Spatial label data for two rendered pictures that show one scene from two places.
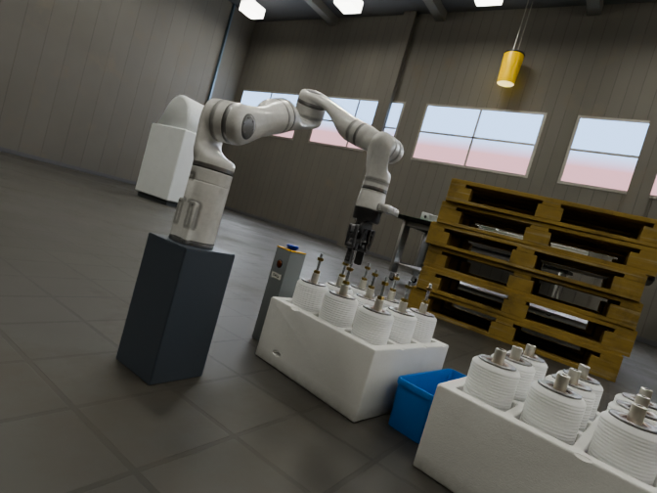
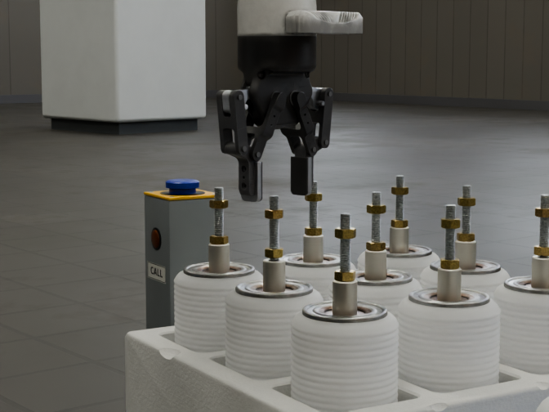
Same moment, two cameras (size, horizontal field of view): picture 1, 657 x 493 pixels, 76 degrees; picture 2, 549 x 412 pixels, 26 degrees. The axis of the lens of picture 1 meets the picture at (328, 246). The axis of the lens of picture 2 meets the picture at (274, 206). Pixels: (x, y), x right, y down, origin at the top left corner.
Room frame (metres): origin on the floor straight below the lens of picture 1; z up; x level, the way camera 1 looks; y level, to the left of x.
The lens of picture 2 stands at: (0.07, -0.42, 0.48)
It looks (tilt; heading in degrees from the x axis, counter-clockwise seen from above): 7 degrees down; 17
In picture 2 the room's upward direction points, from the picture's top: straight up
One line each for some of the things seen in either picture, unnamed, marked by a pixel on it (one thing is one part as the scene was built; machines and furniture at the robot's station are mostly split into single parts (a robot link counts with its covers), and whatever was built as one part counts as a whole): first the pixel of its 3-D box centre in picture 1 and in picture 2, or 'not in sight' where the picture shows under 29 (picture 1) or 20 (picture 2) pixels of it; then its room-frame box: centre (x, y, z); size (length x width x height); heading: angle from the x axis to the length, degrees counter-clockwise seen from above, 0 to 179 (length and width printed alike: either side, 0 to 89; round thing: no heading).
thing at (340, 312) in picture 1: (332, 327); (274, 381); (1.15, -0.07, 0.16); 0.10 x 0.10 x 0.18
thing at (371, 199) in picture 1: (377, 200); (291, 2); (1.14, -0.09, 0.53); 0.11 x 0.09 x 0.06; 64
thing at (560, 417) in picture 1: (544, 435); not in sight; (0.78, -0.49, 0.16); 0.10 x 0.10 x 0.18
